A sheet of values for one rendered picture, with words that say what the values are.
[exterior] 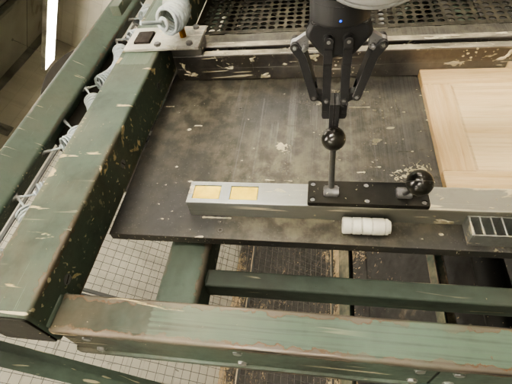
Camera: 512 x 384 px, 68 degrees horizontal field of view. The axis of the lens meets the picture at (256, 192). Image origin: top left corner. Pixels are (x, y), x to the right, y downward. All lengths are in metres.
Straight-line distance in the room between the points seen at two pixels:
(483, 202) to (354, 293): 0.26
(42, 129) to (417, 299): 1.17
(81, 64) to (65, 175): 0.91
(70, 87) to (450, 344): 1.37
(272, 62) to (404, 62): 0.31
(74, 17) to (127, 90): 6.82
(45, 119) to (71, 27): 6.45
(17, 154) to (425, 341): 1.17
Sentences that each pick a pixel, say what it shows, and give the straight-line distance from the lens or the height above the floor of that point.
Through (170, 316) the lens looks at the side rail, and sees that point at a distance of 0.60.
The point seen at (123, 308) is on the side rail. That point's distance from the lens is 0.63.
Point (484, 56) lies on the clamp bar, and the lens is 1.04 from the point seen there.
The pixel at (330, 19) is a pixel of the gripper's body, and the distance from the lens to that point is 0.50.
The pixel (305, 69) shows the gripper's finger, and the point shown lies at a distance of 0.56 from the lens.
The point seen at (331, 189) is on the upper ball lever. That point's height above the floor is 1.50.
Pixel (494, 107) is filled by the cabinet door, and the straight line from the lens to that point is 0.95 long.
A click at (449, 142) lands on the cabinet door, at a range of 0.84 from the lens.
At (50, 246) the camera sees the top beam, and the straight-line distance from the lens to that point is 0.68.
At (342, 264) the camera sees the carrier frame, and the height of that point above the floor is 0.79.
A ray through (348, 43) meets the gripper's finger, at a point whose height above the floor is 1.62.
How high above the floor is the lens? 1.79
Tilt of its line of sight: 16 degrees down
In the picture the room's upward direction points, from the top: 68 degrees counter-clockwise
